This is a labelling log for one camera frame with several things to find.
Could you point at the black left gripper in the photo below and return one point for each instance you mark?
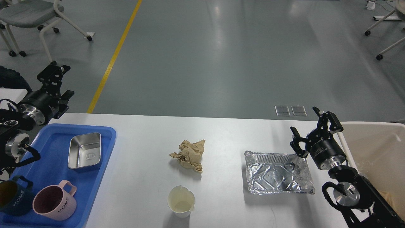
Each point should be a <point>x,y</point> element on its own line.
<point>47,103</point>

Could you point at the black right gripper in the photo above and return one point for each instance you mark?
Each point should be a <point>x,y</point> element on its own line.
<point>320,143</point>

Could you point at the aluminium foil tray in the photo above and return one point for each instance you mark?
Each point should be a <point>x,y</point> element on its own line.
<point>270,173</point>

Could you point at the stainless steel tray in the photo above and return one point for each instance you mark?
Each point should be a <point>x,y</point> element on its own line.
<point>85,152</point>

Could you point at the pink home mug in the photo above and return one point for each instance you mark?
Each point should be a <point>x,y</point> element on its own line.
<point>56,202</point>

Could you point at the dark blue home mug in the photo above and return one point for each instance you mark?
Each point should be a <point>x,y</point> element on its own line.
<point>16,196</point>

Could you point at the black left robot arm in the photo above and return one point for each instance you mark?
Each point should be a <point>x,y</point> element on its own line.
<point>15,148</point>

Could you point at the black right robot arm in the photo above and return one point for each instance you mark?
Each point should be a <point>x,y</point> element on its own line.
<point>358,201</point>

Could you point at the right floor outlet plate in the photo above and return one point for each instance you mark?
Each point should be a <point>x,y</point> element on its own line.
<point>299,110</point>

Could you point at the floor outlet plate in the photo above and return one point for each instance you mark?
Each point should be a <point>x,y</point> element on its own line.
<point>282,110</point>
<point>299,110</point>

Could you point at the left floor outlet plate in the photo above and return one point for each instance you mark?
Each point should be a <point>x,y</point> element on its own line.
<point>282,110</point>

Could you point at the seated person leg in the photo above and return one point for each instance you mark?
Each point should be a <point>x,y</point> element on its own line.
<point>13,80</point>

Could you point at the blue plastic tray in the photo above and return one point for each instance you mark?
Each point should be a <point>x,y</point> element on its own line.
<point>53,144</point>

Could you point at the beige plastic bin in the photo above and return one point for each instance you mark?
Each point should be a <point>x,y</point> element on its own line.
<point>378,151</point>

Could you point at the grey office chair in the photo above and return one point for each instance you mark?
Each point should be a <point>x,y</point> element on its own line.
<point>34,13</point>

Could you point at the crumpled brown paper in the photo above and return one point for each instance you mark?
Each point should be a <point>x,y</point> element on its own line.
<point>190,155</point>

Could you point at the white paper cup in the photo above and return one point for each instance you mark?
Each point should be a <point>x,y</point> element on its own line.
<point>181,201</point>

